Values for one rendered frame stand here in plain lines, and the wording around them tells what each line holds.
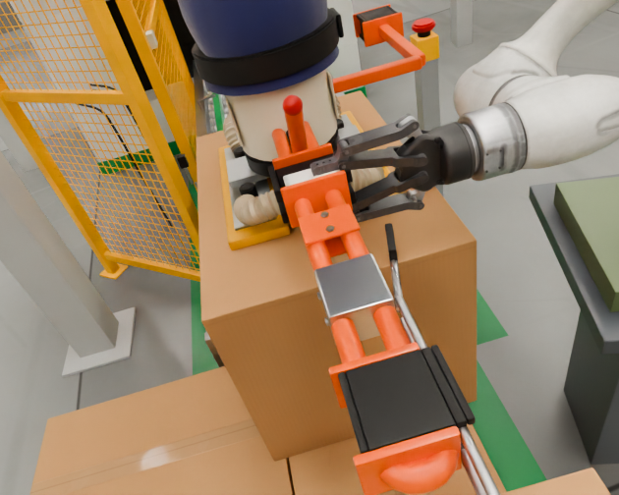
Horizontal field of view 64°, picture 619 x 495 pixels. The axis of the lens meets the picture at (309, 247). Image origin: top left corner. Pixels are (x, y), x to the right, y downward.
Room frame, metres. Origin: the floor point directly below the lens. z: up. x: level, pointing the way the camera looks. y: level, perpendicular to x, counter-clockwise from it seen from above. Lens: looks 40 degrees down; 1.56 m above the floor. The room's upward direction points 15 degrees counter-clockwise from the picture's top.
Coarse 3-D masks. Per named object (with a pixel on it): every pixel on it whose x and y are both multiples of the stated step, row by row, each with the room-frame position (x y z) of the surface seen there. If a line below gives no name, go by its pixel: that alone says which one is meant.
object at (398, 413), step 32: (384, 352) 0.24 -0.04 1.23; (416, 352) 0.24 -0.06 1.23; (352, 384) 0.22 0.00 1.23; (384, 384) 0.22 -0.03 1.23; (416, 384) 0.21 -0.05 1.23; (352, 416) 0.20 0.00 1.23; (384, 416) 0.19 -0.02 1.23; (416, 416) 0.18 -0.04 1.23; (448, 416) 0.18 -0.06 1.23; (384, 448) 0.17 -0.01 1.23; (416, 448) 0.16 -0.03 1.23; (448, 448) 0.16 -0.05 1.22
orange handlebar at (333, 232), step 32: (384, 32) 1.03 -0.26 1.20; (384, 64) 0.86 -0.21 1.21; (416, 64) 0.84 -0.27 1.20; (320, 224) 0.44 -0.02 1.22; (352, 224) 0.43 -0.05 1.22; (320, 256) 0.39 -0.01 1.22; (352, 256) 0.39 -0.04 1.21; (352, 320) 0.30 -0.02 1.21; (384, 320) 0.29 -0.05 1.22; (352, 352) 0.26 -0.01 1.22; (384, 480) 0.16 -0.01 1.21; (416, 480) 0.15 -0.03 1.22
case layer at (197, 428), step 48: (192, 384) 0.82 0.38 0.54; (48, 432) 0.80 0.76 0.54; (96, 432) 0.76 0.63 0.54; (144, 432) 0.72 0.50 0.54; (192, 432) 0.69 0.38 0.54; (240, 432) 0.65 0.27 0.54; (48, 480) 0.66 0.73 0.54; (96, 480) 0.63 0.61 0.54; (144, 480) 0.60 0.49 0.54; (192, 480) 0.57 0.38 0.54; (240, 480) 0.54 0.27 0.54; (288, 480) 0.51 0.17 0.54; (336, 480) 0.49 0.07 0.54
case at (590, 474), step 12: (588, 468) 0.23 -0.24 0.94; (552, 480) 0.23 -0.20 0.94; (564, 480) 0.23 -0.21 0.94; (576, 480) 0.22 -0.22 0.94; (588, 480) 0.22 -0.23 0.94; (600, 480) 0.22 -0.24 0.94; (516, 492) 0.23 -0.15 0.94; (528, 492) 0.22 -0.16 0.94; (540, 492) 0.22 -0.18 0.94; (552, 492) 0.22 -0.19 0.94; (564, 492) 0.21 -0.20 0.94; (576, 492) 0.21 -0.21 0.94; (588, 492) 0.21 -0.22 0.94; (600, 492) 0.20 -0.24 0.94
